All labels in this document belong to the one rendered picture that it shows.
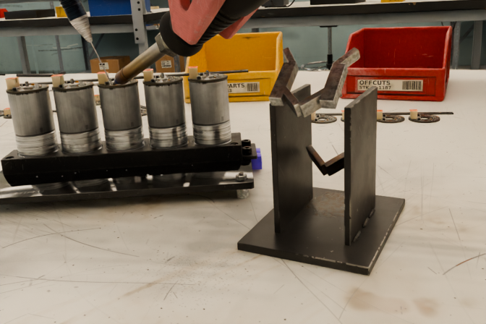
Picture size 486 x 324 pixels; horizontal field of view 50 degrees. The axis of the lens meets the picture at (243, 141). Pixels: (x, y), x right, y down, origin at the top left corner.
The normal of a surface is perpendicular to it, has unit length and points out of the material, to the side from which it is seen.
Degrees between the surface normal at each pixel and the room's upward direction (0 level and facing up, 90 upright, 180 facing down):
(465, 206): 0
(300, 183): 90
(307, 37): 90
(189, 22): 99
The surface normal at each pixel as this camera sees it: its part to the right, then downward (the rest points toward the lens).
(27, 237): -0.06, -0.96
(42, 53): -0.29, 0.29
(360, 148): 0.89, 0.08
